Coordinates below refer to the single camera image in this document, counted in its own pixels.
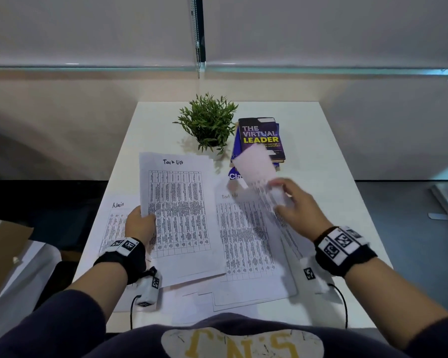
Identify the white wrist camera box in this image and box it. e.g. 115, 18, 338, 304
299, 255, 331, 295
135, 267, 163, 309

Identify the person's right hand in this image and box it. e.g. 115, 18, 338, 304
269, 178, 335, 243

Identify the dark printed sweatshirt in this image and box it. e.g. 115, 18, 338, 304
0, 289, 448, 358

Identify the brown cardboard box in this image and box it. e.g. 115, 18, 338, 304
0, 219, 35, 312

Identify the dark window frame post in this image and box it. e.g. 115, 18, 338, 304
188, 0, 207, 79

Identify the green potted plant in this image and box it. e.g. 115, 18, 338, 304
173, 93, 239, 156

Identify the person's left forearm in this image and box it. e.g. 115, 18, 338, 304
65, 261, 129, 322

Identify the person's left hand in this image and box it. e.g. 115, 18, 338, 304
124, 206, 157, 246

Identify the grey roller blind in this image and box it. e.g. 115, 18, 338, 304
203, 0, 448, 69

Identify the thin black cable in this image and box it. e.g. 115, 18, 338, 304
129, 294, 142, 330
327, 283, 349, 329

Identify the black marker wristband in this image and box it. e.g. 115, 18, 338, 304
93, 236, 147, 285
314, 226, 378, 278

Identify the blue book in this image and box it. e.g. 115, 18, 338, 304
230, 123, 281, 169

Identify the printed table paper sheet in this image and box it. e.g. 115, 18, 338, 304
139, 152, 227, 288
231, 143, 289, 210

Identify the black book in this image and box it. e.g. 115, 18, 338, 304
238, 117, 286, 164

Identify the person's right forearm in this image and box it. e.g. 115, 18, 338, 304
343, 257, 448, 351

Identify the blue booklet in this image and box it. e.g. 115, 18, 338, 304
228, 166, 248, 189

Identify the handwritten heading paper sheet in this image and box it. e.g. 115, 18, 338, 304
96, 195, 142, 259

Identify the stack of printed papers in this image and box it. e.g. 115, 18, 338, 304
171, 182, 307, 325

